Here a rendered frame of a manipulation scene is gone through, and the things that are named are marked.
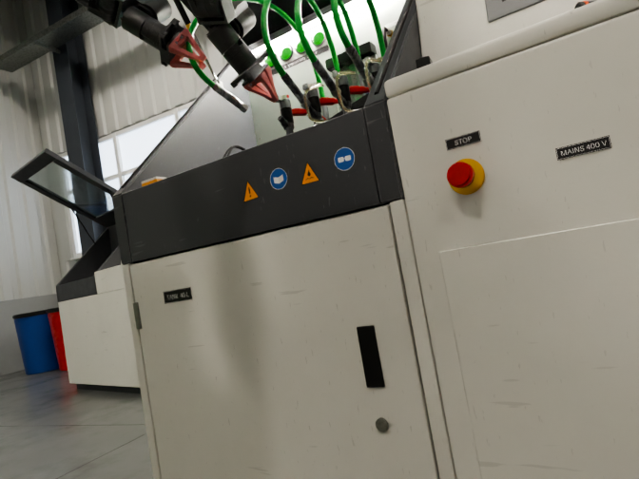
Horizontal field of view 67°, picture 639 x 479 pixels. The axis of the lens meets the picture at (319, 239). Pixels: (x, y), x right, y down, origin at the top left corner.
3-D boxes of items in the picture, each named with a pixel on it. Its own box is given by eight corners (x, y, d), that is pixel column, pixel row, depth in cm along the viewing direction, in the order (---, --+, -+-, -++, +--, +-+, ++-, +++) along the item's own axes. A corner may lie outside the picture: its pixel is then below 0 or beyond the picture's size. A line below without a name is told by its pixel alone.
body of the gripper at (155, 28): (183, 51, 118) (156, 35, 118) (182, 21, 109) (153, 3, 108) (167, 68, 115) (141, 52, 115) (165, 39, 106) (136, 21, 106)
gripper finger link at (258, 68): (289, 89, 113) (263, 56, 109) (276, 106, 109) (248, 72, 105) (272, 101, 118) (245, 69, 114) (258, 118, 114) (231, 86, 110)
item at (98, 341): (41, 398, 416) (9, 173, 427) (155, 365, 499) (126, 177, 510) (110, 407, 332) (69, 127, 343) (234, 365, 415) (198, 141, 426)
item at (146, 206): (131, 262, 109) (121, 193, 109) (147, 260, 112) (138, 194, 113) (379, 203, 77) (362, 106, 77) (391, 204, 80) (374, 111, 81)
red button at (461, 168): (443, 197, 67) (436, 161, 67) (452, 198, 71) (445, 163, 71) (481, 188, 64) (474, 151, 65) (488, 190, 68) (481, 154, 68)
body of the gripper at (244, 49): (272, 55, 111) (250, 28, 108) (251, 78, 105) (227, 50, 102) (255, 67, 116) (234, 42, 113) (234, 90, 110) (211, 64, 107)
